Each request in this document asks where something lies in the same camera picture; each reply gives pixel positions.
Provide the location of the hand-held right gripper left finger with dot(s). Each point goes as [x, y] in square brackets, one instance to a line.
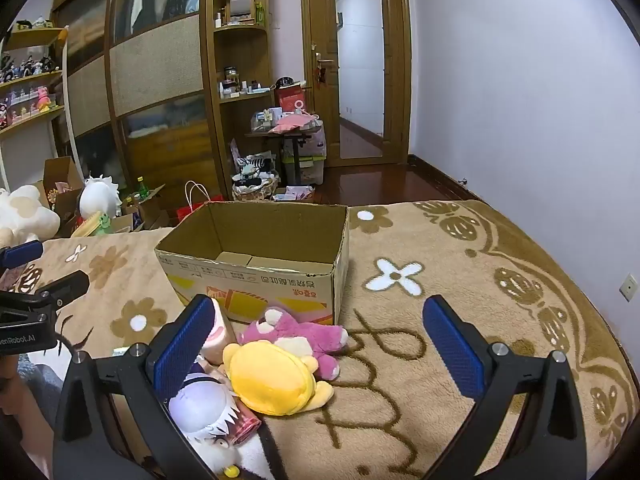
[185, 345]

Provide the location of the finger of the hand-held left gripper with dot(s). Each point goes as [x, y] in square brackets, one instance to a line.
[65, 285]
[20, 255]

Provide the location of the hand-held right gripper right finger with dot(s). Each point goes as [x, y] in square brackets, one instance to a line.
[452, 350]

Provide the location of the pink cylinder plush toy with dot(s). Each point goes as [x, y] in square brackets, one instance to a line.
[220, 335]

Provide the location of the white-haired doll plush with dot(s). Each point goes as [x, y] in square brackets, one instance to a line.
[200, 405]

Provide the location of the yellow plush toy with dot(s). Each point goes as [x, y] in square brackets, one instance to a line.
[270, 375]

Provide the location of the pink and white plush toy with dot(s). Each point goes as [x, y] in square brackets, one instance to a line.
[242, 425]

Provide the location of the pink bear plush toy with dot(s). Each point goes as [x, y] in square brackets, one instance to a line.
[300, 340]

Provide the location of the person's left forearm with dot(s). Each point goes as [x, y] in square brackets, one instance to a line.
[11, 397]

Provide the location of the cream teddy plush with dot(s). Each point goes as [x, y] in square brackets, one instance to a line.
[25, 215]

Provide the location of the yellow flat box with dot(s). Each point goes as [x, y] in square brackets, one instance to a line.
[85, 227]

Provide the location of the green frog toy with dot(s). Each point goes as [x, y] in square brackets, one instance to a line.
[104, 222]

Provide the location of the tall open cardboard box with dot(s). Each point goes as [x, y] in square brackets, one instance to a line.
[57, 172]

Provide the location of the large white spiky-haired plush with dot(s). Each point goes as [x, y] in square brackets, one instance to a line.
[100, 197]

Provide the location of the cardboard box with bottles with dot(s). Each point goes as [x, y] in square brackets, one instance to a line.
[150, 210]

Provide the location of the brown floral blanket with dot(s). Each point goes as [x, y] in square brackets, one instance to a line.
[425, 240]

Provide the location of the green bottle yellow cap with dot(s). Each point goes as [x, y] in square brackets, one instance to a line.
[143, 191]

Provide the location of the red paper bag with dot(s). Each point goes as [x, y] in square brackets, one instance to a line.
[184, 211]

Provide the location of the wooden display shelf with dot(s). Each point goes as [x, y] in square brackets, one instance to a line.
[30, 117]

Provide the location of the white curved pole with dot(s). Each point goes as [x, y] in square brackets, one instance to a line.
[70, 110]

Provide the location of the wicker basket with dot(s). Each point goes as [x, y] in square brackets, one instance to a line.
[255, 190]

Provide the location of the small flat cardboard box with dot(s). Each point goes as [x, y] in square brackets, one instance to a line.
[292, 195]

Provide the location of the row of small figurines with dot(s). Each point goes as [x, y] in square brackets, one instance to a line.
[25, 67]

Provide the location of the black and white striped plush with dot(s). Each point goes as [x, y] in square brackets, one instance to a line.
[252, 165]

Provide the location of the small dark side table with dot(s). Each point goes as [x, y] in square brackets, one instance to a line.
[299, 160]

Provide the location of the plastic storage bin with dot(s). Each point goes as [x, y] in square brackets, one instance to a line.
[312, 157]

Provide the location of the wooden corner shelf unit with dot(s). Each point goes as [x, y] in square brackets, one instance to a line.
[235, 120]

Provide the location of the wooden wardrobe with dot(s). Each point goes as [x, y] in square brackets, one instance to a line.
[150, 60]

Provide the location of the clear plastic organizer box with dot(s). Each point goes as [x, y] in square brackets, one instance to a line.
[265, 120]

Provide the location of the pink cloth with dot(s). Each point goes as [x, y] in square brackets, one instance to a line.
[292, 121]

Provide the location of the red box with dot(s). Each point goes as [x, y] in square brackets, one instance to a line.
[289, 97]

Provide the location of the wooden door with glass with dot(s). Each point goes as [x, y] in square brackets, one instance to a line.
[322, 20]

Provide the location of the white wall outlet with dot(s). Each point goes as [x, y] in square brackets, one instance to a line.
[628, 286]

